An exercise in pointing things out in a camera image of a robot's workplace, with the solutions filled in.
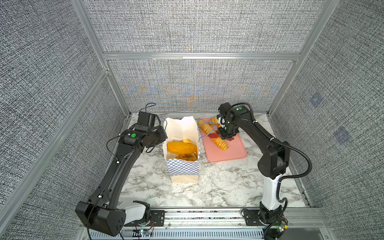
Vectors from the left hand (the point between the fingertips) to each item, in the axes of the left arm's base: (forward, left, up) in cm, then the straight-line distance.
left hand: (166, 134), depth 75 cm
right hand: (+6, -33, -11) cm, 35 cm away
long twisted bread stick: (+17, -26, -18) cm, 36 cm away
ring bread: (+8, -11, -18) cm, 22 cm away
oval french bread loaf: (-1, -7, -11) cm, 13 cm away
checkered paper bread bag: (+8, -5, -5) cm, 11 cm away
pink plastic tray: (+3, -28, -25) cm, 37 cm away
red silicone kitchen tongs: (+12, -28, -18) cm, 35 cm away
